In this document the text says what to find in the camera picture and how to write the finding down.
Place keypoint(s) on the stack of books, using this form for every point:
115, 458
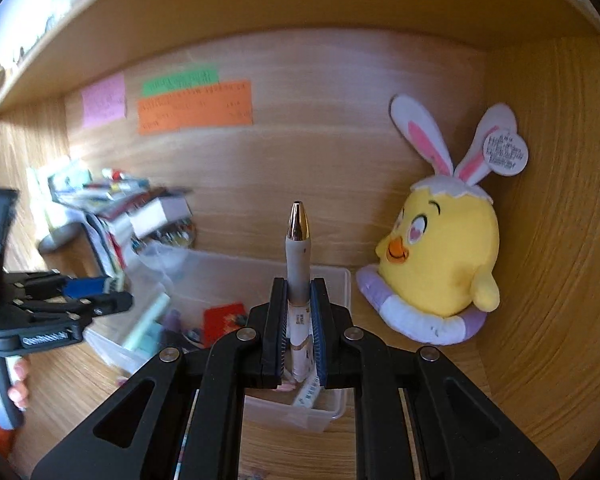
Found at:
104, 207

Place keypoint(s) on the clear plastic storage box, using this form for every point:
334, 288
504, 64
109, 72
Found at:
192, 298

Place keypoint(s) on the red tea packet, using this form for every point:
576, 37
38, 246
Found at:
222, 320

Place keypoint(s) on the wooden shelf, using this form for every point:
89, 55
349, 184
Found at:
100, 37

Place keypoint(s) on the white green cream tube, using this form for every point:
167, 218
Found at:
145, 333

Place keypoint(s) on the yellow chick plush toy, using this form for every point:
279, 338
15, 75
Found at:
433, 282

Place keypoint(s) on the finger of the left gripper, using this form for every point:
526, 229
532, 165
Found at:
99, 305
42, 285

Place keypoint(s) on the orange sticky note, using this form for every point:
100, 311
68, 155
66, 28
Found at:
226, 104

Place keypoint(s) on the brown ceramic mug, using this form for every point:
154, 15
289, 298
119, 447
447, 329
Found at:
69, 250

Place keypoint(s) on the green sticky note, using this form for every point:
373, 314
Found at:
194, 76

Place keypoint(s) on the person left hand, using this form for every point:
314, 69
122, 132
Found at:
18, 392

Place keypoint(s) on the pink sticky note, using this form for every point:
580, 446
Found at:
104, 101

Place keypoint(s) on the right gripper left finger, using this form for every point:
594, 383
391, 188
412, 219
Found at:
179, 415

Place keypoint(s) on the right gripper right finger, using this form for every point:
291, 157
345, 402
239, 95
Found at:
417, 415

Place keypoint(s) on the white small box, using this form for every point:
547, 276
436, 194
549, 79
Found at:
159, 213

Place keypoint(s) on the gold beige pen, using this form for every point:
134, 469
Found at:
298, 256

